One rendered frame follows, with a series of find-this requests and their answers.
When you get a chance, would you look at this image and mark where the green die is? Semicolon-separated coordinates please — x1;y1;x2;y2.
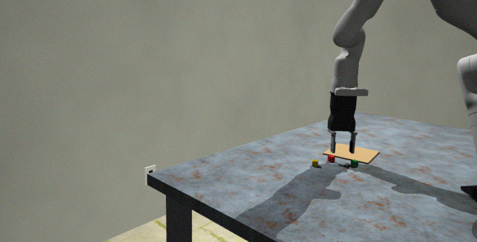
350;159;358;167

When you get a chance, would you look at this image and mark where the tan flat mat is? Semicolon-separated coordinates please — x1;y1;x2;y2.
323;143;379;164

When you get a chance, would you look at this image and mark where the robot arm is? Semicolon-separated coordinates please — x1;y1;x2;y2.
332;0;477;155

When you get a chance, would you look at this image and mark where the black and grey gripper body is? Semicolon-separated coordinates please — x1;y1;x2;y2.
327;76;368;131

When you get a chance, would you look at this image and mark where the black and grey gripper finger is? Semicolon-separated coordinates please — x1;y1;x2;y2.
349;131;357;154
328;129;336;153

